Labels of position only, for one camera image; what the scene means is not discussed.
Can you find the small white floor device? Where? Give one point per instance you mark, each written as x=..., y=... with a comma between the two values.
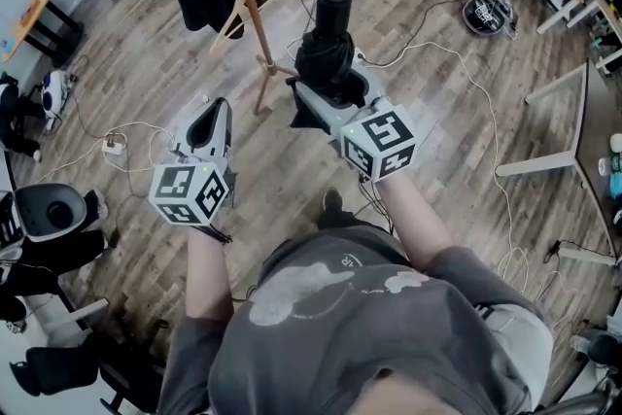
x=54, y=92

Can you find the white power strip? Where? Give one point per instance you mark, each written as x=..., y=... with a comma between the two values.
x=114, y=145

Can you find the person's black shoe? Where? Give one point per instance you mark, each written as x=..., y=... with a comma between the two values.
x=333, y=204

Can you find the dark desk with white legs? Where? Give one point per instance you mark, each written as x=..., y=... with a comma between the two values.
x=590, y=136

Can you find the person's right forearm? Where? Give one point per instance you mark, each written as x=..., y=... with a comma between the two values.
x=413, y=218

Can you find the person's grey printed shirt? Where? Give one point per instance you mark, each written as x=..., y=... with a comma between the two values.
x=369, y=335

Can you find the wooden coat stand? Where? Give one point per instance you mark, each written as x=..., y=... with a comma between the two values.
x=250, y=5

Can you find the black umbrella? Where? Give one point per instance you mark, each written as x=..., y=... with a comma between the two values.
x=325, y=53

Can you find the wooden clothes hanger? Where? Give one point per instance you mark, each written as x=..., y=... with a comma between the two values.
x=233, y=22

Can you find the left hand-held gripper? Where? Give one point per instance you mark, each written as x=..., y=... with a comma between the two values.
x=177, y=189

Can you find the white and grey round device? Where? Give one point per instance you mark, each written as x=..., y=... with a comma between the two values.
x=48, y=211

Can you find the round wooden side table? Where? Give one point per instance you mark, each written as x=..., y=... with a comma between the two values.
x=29, y=19

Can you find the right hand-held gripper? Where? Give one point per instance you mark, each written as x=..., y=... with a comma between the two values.
x=379, y=141

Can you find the person's left forearm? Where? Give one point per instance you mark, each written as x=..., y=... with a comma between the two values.
x=209, y=277

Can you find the black robot vacuum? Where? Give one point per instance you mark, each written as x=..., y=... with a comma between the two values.
x=486, y=14

